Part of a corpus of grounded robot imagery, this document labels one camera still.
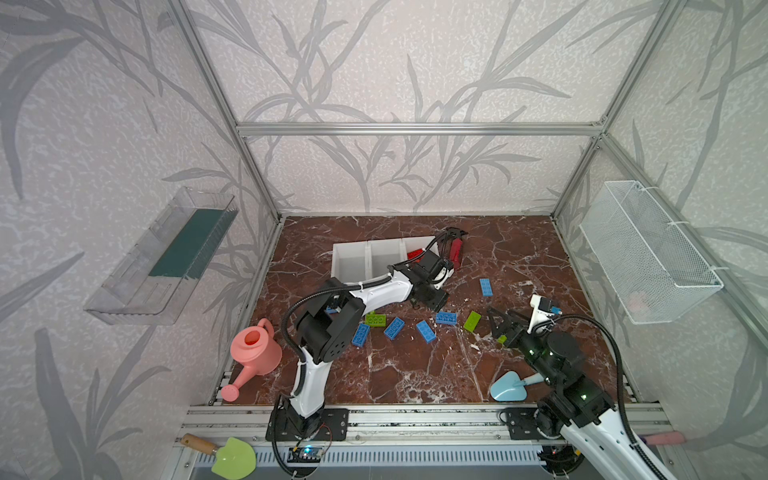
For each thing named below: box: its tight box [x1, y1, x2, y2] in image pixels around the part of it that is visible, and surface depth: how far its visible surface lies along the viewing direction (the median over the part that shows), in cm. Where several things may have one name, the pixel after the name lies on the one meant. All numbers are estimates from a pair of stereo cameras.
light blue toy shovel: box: [490, 370, 545, 402], surface depth 80 cm
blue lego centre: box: [383, 316, 405, 341], surface depth 91 cm
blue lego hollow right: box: [435, 311, 458, 325], surface depth 93 cm
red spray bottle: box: [446, 226, 469, 269], surface depth 110 cm
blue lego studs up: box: [416, 320, 437, 343], surface depth 90 cm
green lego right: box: [463, 310, 482, 332], surface depth 93 cm
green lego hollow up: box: [365, 310, 387, 327], surface depth 93 cm
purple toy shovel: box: [638, 432, 687, 445], surface depth 72 cm
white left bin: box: [331, 241, 373, 284], surface depth 105 cm
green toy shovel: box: [180, 433, 257, 480], surface depth 71 cm
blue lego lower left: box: [352, 323, 371, 348], surface depth 88 cm
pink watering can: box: [221, 317, 282, 402], surface depth 77 cm
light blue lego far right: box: [479, 278, 493, 297], surface depth 101 cm
